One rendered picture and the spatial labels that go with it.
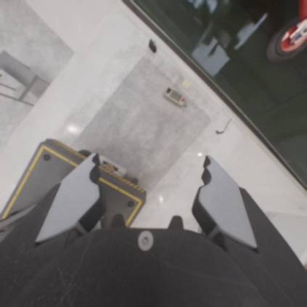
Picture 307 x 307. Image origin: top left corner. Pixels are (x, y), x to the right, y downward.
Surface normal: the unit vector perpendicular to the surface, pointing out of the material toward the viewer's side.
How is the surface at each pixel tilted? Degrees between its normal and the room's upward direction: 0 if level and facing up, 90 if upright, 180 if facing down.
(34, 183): 0
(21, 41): 0
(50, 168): 0
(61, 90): 14
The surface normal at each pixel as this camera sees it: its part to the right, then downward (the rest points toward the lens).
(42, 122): -0.11, -0.05
